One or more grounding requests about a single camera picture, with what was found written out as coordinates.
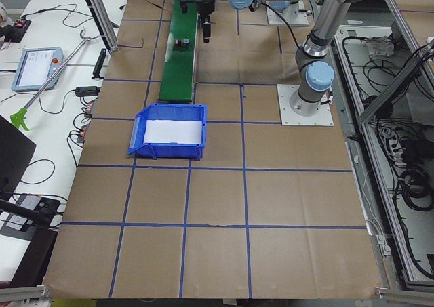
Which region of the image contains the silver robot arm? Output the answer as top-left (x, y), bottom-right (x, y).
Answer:
top-left (228, 0), bottom-right (361, 117)

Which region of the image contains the blue bin near arm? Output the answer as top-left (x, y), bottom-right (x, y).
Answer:
top-left (127, 103), bottom-right (208, 161)

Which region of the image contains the green conveyor belt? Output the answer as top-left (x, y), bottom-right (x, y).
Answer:
top-left (159, 0), bottom-right (197, 102)

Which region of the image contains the white foam pad left bin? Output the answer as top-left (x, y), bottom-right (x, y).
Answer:
top-left (144, 120), bottom-right (203, 144)

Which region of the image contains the black power adapter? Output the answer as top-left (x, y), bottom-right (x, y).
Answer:
top-left (75, 86), bottom-right (100, 97)

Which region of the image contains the teach pendant tablet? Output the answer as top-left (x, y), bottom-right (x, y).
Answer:
top-left (11, 47), bottom-right (64, 92)

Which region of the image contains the silver reacher grabber tool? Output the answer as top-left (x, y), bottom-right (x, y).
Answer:
top-left (10, 28), bottom-right (98, 131)

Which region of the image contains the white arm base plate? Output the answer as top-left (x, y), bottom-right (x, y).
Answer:
top-left (277, 84), bottom-right (334, 127)
top-left (267, 1), bottom-right (314, 27)

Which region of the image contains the aluminium frame post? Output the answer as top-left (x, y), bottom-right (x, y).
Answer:
top-left (85, 0), bottom-right (118, 53)

